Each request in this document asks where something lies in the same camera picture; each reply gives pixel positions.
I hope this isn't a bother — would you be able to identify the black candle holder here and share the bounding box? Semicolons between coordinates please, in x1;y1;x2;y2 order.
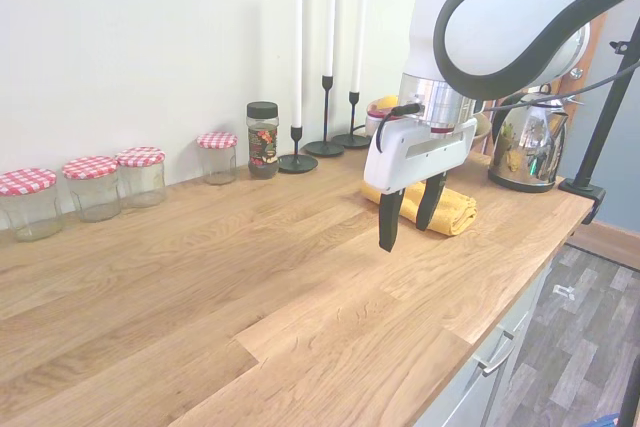
276;123;320;175
330;90;373;150
302;74;347;158

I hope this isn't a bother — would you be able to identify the white taper candle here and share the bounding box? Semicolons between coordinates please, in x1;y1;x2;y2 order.
321;0;338;79
349;0;370;95
291;0;305;129

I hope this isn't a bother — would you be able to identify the yellow terry towel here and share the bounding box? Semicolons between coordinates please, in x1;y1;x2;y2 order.
360;179;479;238

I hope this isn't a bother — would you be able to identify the black camera stand with clamp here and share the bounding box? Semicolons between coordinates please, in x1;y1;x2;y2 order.
557;16;640;226

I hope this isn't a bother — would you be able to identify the grey cabinet front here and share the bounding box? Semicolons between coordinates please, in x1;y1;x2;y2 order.
409;256;556;427

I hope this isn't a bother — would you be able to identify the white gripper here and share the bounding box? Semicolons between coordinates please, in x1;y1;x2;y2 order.
363;116;478;254

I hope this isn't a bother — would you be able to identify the glass jar red gingham lid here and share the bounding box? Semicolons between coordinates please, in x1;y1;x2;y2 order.
115;146;168;210
0;167;65;243
61;155;123;224
195;130;239;186

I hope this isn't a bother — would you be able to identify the beige bowl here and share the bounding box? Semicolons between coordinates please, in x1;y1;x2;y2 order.
471;111;497;142

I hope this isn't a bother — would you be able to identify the stainless steel kettle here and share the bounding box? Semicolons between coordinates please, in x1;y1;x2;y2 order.
486;90;572;195

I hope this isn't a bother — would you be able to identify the silver drawer handle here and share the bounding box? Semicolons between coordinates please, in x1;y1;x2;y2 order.
473;328;517;377

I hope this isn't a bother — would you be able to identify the bowl with fruit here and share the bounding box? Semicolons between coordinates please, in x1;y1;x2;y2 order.
365;94;402;139

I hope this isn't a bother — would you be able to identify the coffee jar black lid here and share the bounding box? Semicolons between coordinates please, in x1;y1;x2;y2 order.
245;101;280;180

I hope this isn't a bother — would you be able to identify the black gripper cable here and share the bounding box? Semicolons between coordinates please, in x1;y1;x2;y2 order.
375;102;424;154

